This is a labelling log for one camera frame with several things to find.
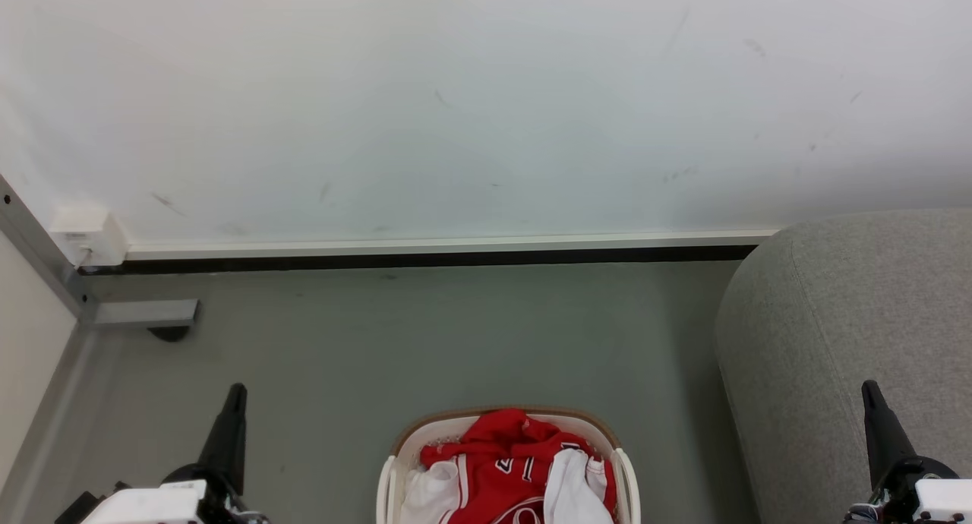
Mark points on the white wall box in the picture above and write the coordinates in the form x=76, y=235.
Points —
x=89, y=234

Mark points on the grey metal frame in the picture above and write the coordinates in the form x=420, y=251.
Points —
x=137, y=312

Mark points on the black frame foot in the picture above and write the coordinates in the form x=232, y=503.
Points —
x=170, y=333

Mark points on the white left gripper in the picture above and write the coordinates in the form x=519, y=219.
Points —
x=163, y=505

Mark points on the black baseboard strip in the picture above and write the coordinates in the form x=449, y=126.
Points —
x=425, y=260

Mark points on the red and white sports jersey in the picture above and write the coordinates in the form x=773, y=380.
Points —
x=501, y=463

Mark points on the grey fabric sofa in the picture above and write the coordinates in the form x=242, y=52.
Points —
x=835, y=326

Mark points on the white garment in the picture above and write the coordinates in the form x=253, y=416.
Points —
x=571, y=490

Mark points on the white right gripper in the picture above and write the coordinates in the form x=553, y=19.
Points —
x=938, y=501

